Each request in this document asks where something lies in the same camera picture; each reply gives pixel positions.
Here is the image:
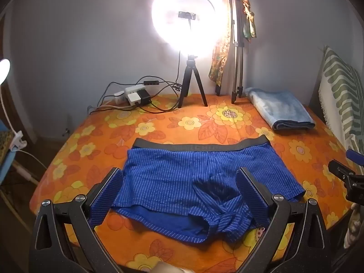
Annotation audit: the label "white power strip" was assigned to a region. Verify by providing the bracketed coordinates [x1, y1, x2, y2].
[114, 85, 143, 105]

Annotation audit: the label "light blue chair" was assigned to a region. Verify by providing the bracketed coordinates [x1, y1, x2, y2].
[0, 119, 40, 194]

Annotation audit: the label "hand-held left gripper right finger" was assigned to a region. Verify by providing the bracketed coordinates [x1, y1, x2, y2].
[235, 166, 333, 273]

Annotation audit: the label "blue striped pants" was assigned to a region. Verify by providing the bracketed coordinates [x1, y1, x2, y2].
[112, 135, 306, 245]

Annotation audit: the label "green white striped cushion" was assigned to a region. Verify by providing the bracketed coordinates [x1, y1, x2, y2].
[318, 45, 364, 154]

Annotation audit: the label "orange floral tablecloth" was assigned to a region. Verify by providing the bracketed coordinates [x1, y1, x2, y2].
[29, 93, 356, 273]

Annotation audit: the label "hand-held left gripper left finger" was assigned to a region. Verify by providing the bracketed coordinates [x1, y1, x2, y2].
[28, 167, 134, 273]

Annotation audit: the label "white power cable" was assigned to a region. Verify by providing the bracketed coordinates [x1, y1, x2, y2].
[90, 102, 137, 112]

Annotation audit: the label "round ring light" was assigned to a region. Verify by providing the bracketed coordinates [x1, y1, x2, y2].
[151, 0, 231, 56]

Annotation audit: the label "floral patterned scarf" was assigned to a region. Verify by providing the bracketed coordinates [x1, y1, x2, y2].
[208, 0, 256, 86]

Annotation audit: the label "tall silver tripod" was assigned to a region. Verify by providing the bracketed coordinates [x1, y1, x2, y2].
[216, 0, 251, 104]

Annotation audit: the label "person's patterned garment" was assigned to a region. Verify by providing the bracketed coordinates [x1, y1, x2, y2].
[343, 202, 364, 249]

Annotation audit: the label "white clip desk lamp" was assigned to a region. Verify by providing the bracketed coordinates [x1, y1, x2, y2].
[0, 59, 27, 152]

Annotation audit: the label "black charger plug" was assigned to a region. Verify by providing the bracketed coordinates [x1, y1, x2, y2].
[138, 89, 153, 106]

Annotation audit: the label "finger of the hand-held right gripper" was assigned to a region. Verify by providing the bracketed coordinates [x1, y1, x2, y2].
[328, 160, 364, 183]
[345, 149, 364, 167]

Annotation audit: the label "small black tripod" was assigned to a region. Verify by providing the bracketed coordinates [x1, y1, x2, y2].
[178, 55, 208, 109]

